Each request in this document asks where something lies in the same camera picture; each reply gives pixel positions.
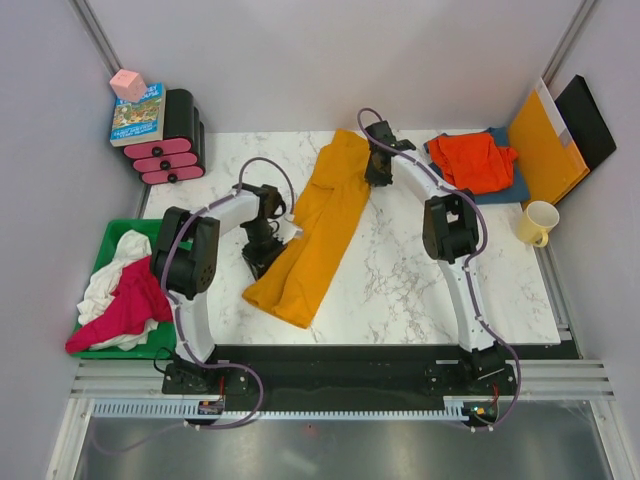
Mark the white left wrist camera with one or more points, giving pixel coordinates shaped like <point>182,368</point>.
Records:
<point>288,229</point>

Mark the magenta t shirt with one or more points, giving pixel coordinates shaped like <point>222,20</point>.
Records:
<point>137,298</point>

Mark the colourful paperback book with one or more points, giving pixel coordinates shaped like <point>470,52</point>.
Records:
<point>139,122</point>

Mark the green plastic bin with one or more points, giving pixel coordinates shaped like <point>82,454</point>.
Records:
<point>163,335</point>

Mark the black pink drawer organizer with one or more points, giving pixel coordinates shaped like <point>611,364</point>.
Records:
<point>180,155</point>

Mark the pink cube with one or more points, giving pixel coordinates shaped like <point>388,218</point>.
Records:
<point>128,85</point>

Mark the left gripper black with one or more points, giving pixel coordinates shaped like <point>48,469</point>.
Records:
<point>259,262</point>

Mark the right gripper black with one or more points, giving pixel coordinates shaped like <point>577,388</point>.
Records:
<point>377,181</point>

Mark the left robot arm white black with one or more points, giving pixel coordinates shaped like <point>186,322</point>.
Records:
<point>184,261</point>

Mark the yellow t shirt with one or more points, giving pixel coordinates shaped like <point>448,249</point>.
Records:
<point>328,211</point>

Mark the blue folded t shirt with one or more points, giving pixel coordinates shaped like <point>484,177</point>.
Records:
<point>517,193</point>

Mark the black flat board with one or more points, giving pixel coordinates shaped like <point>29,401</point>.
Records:
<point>585,122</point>

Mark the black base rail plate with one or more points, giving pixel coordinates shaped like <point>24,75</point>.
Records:
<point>349,379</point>

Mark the orange padded envelope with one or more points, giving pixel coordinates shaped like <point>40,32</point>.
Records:
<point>548,157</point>

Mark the orange folded t shirt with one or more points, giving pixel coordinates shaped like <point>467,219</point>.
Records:
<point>474,162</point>

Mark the yellow mug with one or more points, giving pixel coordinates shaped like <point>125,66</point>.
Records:
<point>538,219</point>

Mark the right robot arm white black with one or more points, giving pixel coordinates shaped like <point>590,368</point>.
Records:
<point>454,234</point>

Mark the white t shirt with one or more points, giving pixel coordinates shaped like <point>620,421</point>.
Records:
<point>131,247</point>

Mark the white cable duct strip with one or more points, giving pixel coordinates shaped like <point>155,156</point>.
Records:
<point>215,407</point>

